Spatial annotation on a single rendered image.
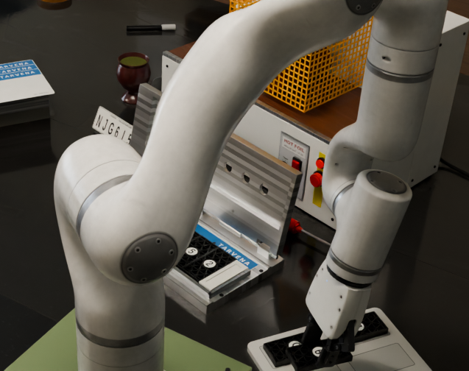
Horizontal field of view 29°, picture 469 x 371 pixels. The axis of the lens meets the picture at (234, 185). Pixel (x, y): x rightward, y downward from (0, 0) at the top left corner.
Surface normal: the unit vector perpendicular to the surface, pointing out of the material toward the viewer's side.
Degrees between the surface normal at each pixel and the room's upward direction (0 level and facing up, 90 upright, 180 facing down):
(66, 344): 0
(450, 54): 90
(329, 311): 78
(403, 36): 90
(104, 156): 8
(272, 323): 0
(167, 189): 60
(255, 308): 0
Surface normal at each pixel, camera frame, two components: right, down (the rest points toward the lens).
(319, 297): -0.90, -0.03
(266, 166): -0.68, 0.19
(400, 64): -0.21, 0.54
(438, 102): 0.70, 0.44
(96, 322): -0.44, 0.38
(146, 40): 0.06, -0.82
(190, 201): 0.75, 0.16
